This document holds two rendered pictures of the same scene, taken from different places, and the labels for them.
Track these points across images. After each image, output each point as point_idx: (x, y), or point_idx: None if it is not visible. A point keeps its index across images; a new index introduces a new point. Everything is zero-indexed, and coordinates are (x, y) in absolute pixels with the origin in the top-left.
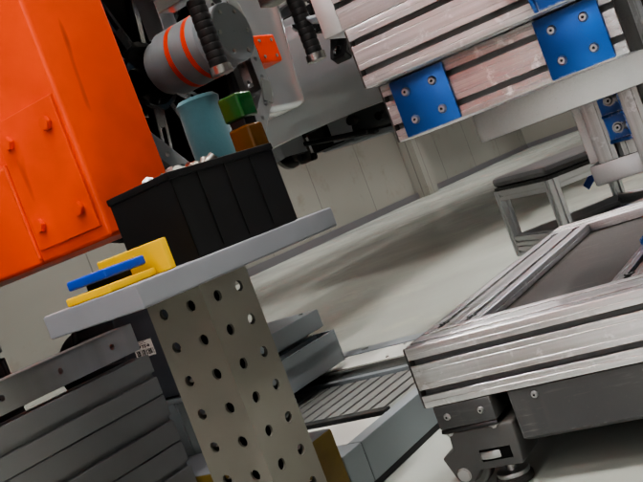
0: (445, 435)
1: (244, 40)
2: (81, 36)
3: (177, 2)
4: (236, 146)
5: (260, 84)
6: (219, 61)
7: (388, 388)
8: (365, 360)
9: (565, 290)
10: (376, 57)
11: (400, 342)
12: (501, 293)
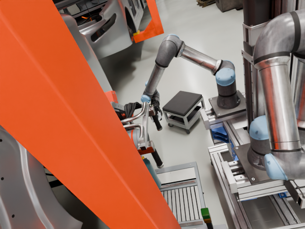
0: (212, 221)
1: (148, 136)
2: (172, 226)
3: (148, 153)
4: (205, 222)
5: (134, 128)
6: (161, 164)
7: (185, 200)
8: (163, 180)
9: (258, 210)
10: (245, 196)
11: (168, 171)
12: (242, 209)
